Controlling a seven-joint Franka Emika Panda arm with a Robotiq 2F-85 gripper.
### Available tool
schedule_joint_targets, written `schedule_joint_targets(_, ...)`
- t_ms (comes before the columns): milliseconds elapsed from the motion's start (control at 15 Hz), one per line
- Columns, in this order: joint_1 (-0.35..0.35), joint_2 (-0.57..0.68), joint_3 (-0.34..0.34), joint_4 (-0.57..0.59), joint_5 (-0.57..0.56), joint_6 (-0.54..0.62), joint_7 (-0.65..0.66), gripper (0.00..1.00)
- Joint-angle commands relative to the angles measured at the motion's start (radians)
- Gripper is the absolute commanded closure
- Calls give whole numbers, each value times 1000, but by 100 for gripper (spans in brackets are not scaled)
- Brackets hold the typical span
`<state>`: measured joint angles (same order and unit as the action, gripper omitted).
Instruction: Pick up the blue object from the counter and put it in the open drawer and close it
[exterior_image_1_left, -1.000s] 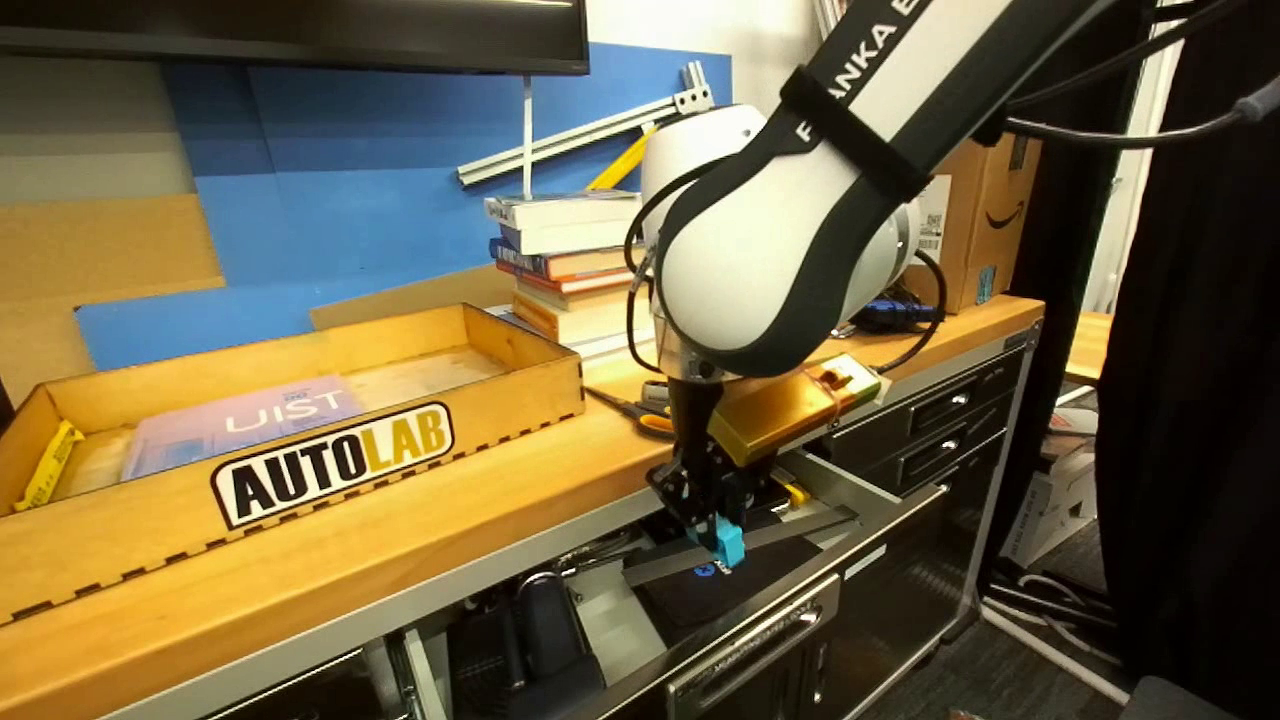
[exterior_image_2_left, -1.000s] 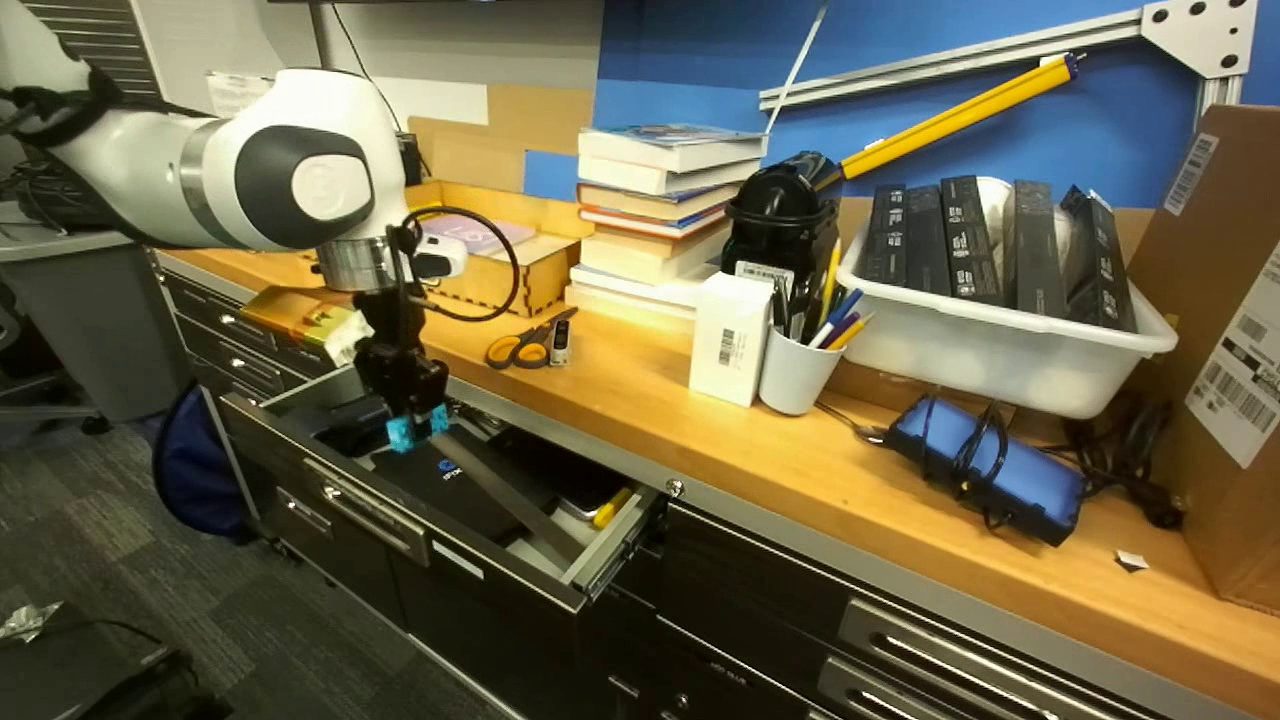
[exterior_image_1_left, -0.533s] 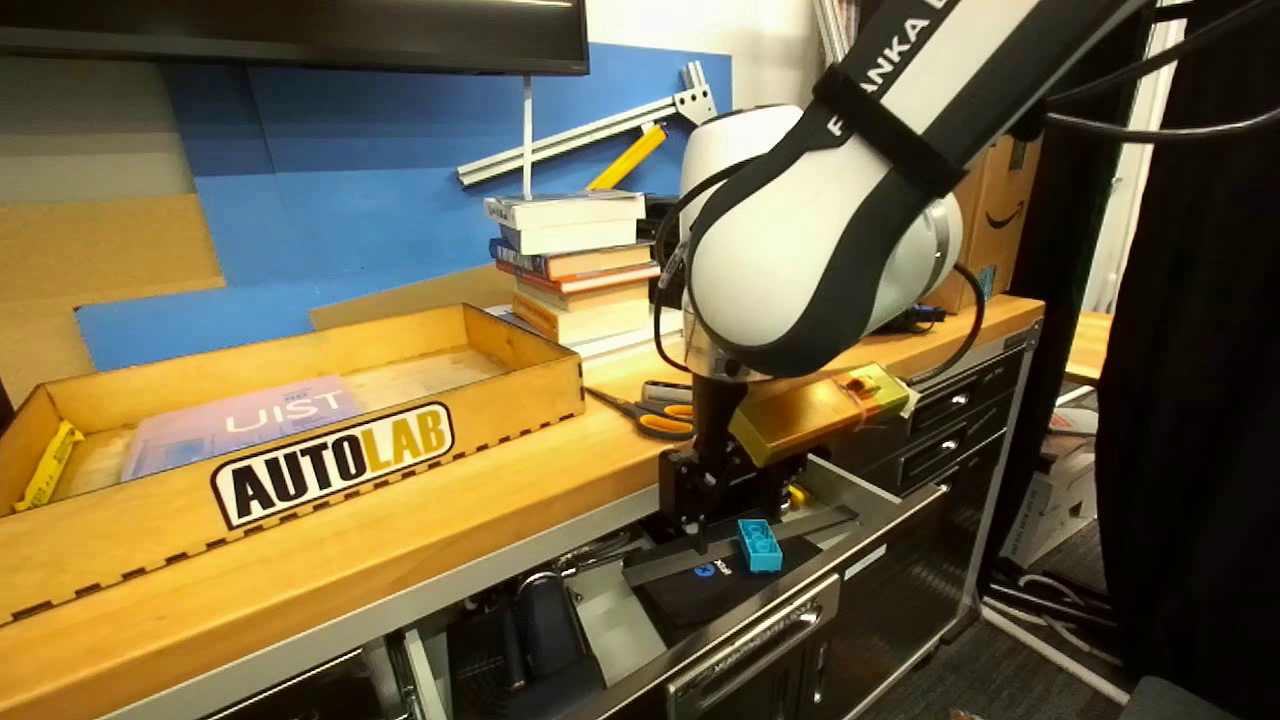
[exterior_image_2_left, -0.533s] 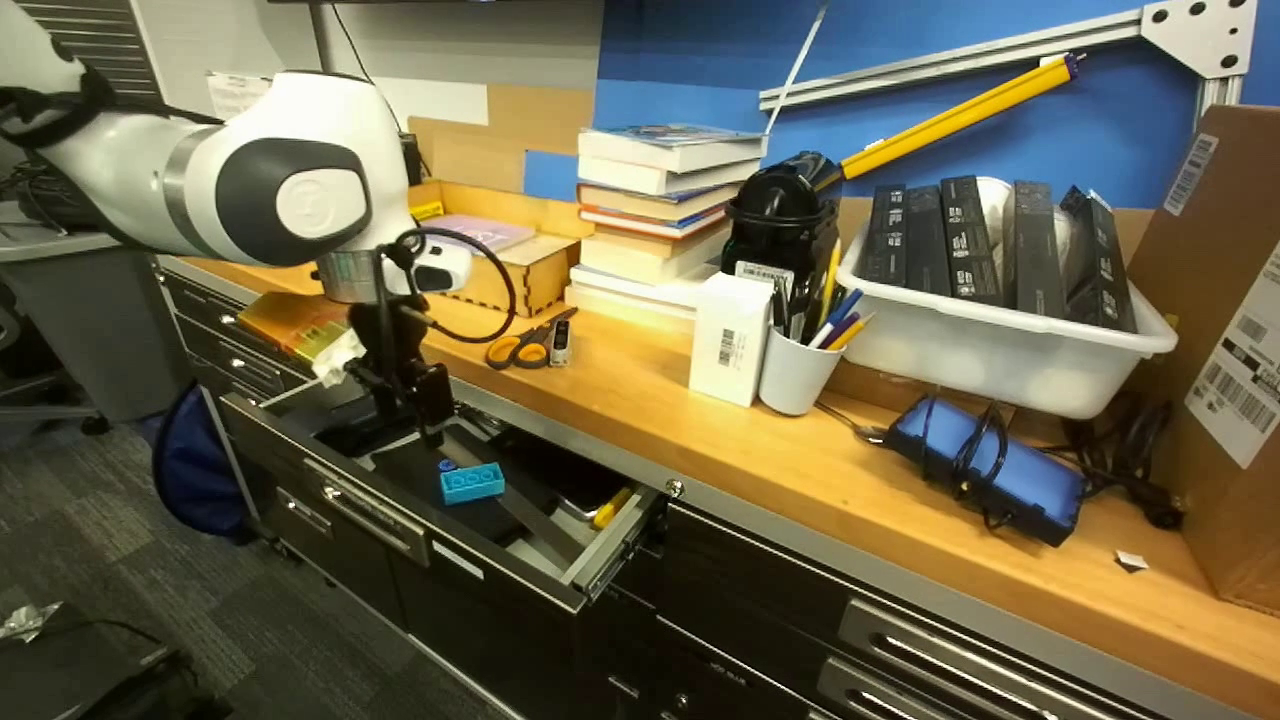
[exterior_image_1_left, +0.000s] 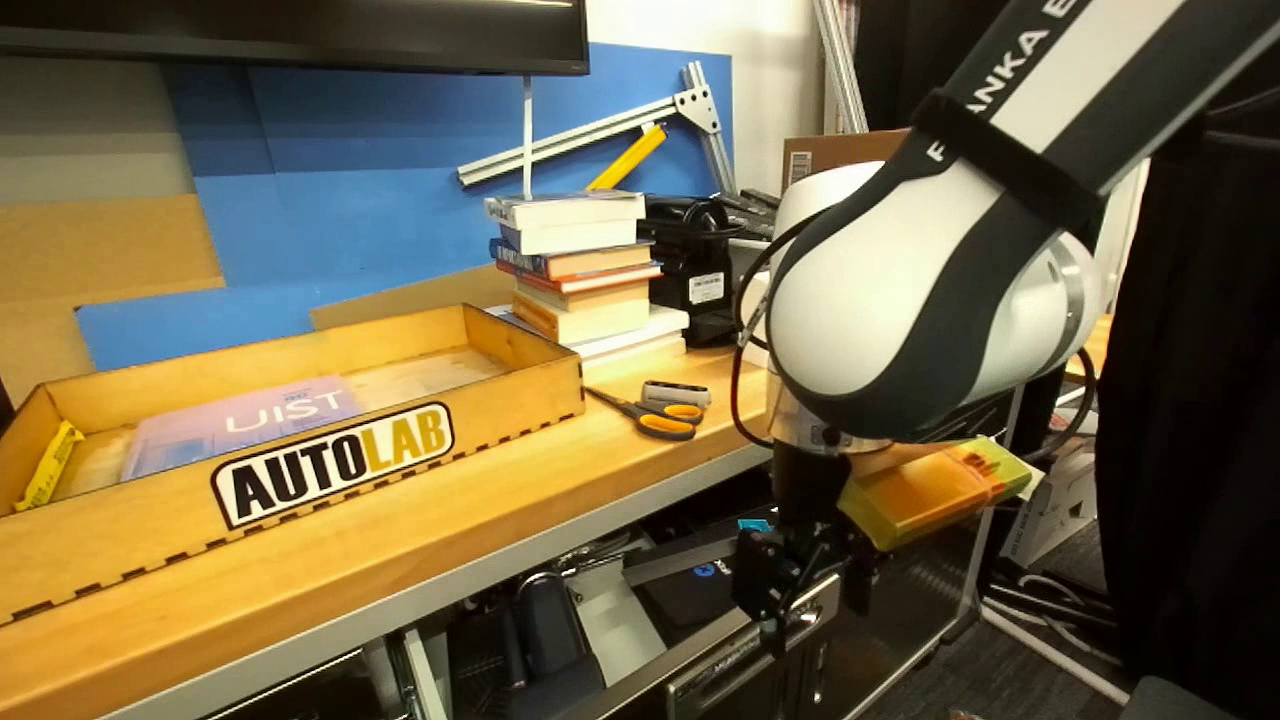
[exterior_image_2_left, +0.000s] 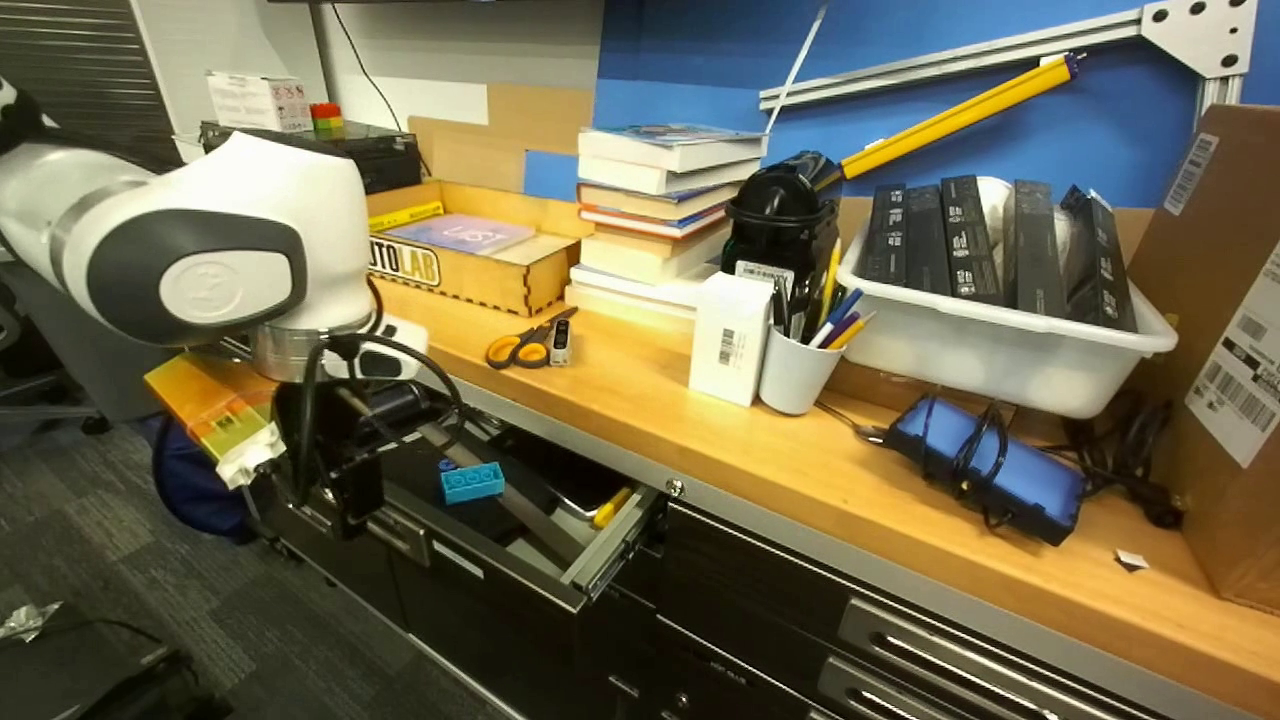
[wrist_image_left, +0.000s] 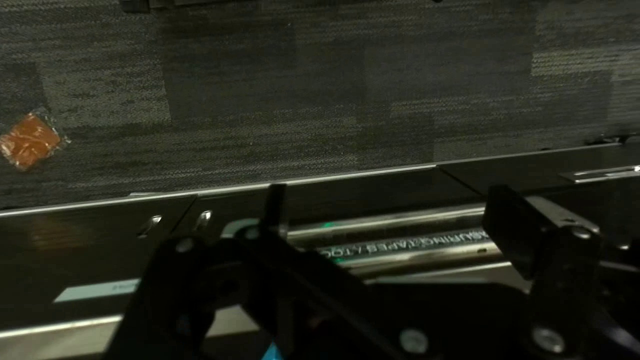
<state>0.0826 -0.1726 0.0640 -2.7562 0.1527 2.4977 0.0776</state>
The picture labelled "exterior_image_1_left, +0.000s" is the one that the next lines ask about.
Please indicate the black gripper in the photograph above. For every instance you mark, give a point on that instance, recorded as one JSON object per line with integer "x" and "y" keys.
{"x": 803, "y": 540}

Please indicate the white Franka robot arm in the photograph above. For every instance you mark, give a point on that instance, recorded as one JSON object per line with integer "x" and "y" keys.
{"x": 962, "y": 265}

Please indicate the open grey drawer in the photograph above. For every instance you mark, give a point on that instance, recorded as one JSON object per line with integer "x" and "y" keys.
{"x": 638, "y": 630}

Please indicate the black device on counter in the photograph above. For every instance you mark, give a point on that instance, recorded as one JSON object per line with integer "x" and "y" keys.
{"x": 688, "y": 241}

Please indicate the yellow orange plastic case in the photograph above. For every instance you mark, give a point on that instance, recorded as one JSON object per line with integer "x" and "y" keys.
{"x": 934, "y": 490}

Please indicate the stack of books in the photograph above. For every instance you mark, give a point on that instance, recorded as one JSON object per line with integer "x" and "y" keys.
{"x": 580, "y": 275}

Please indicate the brown cardboard box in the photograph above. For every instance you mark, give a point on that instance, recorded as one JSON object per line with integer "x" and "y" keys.
{"x": 827, "y": 169}

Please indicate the yellow bar tool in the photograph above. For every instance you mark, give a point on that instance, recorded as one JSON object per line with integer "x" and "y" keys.
{"x": 616, "y": 169}

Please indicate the purple UIST booklet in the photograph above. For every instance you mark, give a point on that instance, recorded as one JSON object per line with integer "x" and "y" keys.
{"x": 238, "y": 422}

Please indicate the wooden Autolab tray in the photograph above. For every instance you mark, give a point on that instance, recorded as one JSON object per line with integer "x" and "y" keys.
{"x": 433, "y": 386}

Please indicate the orange handled scissors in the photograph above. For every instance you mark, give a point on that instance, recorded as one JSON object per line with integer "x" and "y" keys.
{"x": 662, "y": 411}

